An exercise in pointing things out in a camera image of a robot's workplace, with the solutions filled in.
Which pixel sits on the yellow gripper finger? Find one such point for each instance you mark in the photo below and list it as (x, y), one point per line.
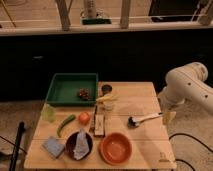
(168, 117)

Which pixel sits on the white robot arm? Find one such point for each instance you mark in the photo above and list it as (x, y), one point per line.
(185, 83)

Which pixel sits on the red bowl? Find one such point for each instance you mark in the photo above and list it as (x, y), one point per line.
(115, 148)

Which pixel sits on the small dark cup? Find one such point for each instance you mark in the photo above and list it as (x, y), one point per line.
(106, 88)

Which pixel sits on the wooden block with slot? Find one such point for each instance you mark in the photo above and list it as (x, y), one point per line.
(99, 125)

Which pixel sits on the orange tomato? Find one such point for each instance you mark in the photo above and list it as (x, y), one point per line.
(84, 118)

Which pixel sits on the brown pinecone object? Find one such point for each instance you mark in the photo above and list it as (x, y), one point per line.
(83, 94)

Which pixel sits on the crumpled white cloth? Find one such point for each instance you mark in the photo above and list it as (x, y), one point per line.
(81, 148)

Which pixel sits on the dark brown plate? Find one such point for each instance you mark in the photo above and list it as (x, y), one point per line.
(71, 142)

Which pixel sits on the green chili pepper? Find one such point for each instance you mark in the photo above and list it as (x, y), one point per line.
(63, 123)

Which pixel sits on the green plastic tray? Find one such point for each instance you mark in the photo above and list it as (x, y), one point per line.
(64, 87)

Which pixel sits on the blue sponge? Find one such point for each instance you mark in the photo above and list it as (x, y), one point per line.
(53, 146)

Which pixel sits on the green base stand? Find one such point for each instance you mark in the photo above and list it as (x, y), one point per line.
(96, 21)

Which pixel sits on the black pole stand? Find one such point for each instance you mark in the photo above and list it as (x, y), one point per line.
(16, 148)

